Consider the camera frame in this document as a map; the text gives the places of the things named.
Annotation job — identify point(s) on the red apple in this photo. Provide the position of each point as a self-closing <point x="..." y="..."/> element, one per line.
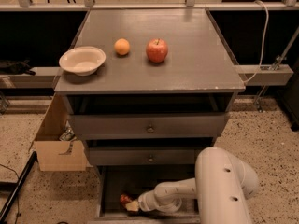
<point x="157" y="50"/>

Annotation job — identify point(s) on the red coke can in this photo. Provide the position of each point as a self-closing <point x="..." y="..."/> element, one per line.
<point x="125" y="199"/>

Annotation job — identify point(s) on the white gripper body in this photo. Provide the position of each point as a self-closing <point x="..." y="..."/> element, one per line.
<point x="145" y="201"/>

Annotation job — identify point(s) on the black cloth on shelf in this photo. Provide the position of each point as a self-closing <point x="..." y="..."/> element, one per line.
<point x="16" y="67"/>

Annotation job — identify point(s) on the white bowl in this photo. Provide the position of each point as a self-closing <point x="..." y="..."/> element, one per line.
<point x="82" y="61"/>

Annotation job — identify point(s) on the grey wooden drawer cabinet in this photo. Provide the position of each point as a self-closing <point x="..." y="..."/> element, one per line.
<point x="196" y="77"/>

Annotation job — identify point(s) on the grey middle drawer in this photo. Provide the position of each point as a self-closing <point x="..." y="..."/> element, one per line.
<point x="141" y="156"/>

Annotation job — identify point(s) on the orange fruit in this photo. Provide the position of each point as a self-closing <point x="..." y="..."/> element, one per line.
<point x="122" y="46"/>

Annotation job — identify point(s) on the grey open bottom drawer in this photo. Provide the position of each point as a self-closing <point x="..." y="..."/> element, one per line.
<point x="134" y="180"/>

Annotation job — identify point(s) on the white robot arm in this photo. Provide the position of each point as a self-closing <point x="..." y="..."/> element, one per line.
<point x="221" y="187"/>

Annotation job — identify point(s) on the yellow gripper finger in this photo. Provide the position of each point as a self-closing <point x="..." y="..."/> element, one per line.
<point x="132" y="206"/>

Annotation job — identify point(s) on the black bar on floor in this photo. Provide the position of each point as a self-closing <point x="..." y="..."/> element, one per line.
<point x="12" y="189"/>

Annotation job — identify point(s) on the cardboard box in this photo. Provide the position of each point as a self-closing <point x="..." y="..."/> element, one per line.
<point x="54" y="154"/>

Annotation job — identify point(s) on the grey top drawer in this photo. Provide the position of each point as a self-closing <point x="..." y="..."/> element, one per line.
<point x="98" y="127"/>

